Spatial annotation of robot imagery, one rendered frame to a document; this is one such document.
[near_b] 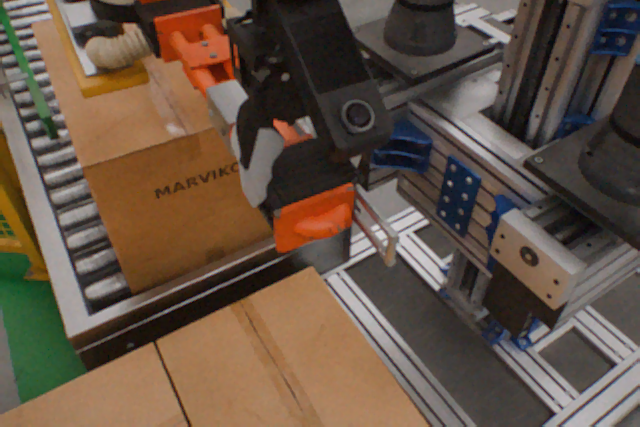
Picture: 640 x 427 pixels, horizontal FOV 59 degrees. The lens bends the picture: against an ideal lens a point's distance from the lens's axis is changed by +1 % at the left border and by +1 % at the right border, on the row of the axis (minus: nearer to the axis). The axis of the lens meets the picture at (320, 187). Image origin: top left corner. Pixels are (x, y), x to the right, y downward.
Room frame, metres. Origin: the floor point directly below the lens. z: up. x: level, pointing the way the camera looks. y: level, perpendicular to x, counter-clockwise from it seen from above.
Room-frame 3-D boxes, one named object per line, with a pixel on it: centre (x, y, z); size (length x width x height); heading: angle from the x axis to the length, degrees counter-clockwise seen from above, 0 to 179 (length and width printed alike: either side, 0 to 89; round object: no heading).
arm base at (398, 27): (1.05, -0.21, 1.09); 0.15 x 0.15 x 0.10
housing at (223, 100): (0.48, 0.08, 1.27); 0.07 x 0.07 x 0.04; 28
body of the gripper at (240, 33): (0.38, 0.02, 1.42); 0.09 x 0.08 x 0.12; 27
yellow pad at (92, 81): (0.85, 0.38, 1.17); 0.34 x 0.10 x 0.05; 28
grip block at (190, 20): (0.67, 0.18, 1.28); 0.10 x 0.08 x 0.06; 118
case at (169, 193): (1.10, 0.40, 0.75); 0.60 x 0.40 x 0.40; 28
